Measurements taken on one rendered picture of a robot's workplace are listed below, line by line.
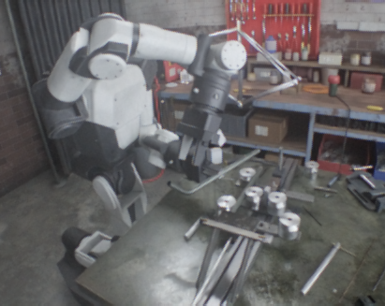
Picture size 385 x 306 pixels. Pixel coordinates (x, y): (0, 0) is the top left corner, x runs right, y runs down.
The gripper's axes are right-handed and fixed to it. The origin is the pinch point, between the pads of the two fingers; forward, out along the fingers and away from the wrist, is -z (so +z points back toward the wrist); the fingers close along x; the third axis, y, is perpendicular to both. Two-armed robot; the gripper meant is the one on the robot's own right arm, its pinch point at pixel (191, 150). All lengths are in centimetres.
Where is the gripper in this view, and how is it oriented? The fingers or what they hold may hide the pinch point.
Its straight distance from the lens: 67.2
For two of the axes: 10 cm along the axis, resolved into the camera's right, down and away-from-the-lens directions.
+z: 3.0, -9.5, -1.0
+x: -6.8, -2.9, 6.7
